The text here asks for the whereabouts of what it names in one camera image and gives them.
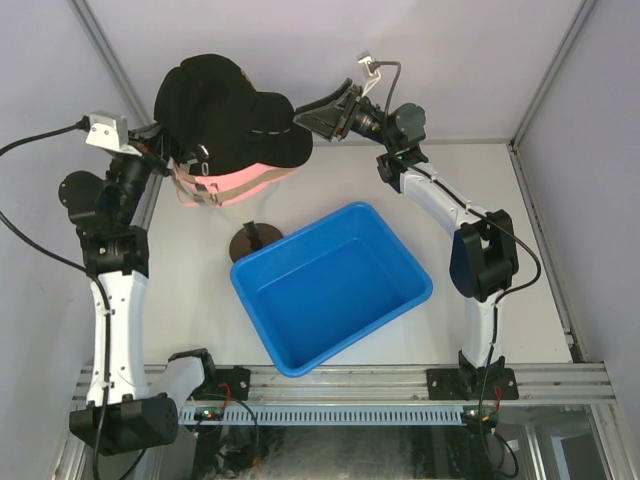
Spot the beige cap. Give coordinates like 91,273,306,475
172,164,296,206

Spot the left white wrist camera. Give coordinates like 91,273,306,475
85,111,141,156

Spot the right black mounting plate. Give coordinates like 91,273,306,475
426,367,520,400

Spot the black camera cable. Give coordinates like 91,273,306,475
372,60,544,426
0,117,151,480

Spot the aluminium mounting rail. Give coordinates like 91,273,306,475
72,362,616,402

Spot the blue plastic bin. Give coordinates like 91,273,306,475
230,202,433,378

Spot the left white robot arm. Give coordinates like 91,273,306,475
58,114,219,456

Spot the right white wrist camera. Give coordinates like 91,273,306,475
357,51,382,97

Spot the perforated grey cable duct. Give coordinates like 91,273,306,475
179,404,464,426

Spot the beige mannequin head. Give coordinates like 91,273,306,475
218,182,279,225

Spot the black mounting plate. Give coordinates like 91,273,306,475
426,367,520,400
194,366,251,401

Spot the dark cap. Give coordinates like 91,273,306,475
173,129,313,176

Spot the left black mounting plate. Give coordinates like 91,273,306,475
194,366,251,401

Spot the dark round wooden stand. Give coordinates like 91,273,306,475
229,221,283,263

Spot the right black camera cable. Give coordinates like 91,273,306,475
372,60,544,426

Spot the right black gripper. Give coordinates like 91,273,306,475
292,80,395,152

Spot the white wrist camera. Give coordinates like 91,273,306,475
85,111,141,156
357,51,382,97

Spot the pink baseball cap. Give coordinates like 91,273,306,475
176,185,259,207

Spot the left black camera cable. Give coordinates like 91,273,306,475
0,117,151,480

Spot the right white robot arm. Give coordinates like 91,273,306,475
294,80,519,400

